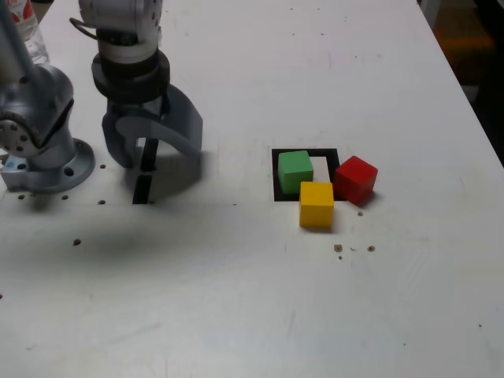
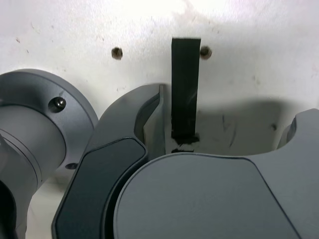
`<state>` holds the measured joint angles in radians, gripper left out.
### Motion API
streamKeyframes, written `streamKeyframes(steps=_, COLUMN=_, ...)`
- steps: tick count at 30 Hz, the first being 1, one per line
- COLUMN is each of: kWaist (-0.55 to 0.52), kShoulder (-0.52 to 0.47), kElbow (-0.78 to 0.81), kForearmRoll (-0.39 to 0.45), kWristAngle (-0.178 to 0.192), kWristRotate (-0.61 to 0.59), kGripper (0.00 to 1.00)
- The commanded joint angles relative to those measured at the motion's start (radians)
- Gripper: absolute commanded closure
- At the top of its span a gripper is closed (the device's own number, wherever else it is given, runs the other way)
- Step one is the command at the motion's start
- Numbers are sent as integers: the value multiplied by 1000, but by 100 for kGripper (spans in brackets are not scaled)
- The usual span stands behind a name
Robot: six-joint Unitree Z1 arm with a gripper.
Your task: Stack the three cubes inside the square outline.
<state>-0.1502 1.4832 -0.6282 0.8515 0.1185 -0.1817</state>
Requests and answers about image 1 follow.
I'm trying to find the yellow cube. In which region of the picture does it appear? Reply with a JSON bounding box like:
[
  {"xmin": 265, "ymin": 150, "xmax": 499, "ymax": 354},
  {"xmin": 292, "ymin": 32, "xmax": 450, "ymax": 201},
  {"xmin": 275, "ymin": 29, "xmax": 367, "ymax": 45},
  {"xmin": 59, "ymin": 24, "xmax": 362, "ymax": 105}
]
[{"xmin": 298, "ymin": 181, "xmax": 335, "ymax": 228}]

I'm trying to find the black tape square outline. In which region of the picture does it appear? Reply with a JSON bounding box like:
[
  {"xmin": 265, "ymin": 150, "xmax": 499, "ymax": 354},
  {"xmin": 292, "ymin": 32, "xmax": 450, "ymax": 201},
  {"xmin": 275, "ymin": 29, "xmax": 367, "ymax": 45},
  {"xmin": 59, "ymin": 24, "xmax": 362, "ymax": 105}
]
[{"xmin": 271, "ymin": 147, "xmax": 347, "ymax": 202}]

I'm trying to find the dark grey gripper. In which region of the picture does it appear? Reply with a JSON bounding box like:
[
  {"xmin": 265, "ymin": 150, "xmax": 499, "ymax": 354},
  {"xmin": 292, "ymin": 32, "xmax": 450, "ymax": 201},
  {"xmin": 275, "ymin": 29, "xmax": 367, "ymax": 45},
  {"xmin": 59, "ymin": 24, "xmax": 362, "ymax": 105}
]
[{"xmin": 102, "ymin": 87, "xmax": 205, "ymax": 169}]

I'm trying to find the black tape strip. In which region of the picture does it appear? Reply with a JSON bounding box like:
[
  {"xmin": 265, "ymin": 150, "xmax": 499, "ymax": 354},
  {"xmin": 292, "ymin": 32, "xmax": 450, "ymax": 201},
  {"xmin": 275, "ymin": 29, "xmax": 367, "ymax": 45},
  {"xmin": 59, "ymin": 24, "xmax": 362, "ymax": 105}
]
[{"xmin": 132, "ymin": 137, "xmax": 158, "ymax": 205}]

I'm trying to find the green cube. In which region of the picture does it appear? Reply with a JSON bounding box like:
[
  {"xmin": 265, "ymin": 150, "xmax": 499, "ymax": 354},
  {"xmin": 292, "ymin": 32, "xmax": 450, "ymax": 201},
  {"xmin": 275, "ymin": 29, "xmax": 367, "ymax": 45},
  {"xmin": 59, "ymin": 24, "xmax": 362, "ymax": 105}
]
[{"xmin": 277, "ymin": 150, "xmax": 315, "ymax": 195}]

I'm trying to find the red cube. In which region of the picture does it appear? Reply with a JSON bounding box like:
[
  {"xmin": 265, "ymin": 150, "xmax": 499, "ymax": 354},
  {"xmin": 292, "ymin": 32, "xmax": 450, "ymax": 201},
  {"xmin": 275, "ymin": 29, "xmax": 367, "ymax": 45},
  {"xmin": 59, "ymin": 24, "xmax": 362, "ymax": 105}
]
[{"xmin": 333, "ymin": 155, "xmax": 379, "ymax": 206}]

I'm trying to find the clear plastic bottle red label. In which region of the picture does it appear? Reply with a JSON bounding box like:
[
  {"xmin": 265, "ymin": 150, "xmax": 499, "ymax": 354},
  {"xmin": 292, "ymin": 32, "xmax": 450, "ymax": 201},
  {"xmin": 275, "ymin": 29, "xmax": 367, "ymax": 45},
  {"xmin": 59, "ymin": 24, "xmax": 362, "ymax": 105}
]
[{"xmin": 6, "ymin": 0, "xmax": 51, "ymax": 66}]

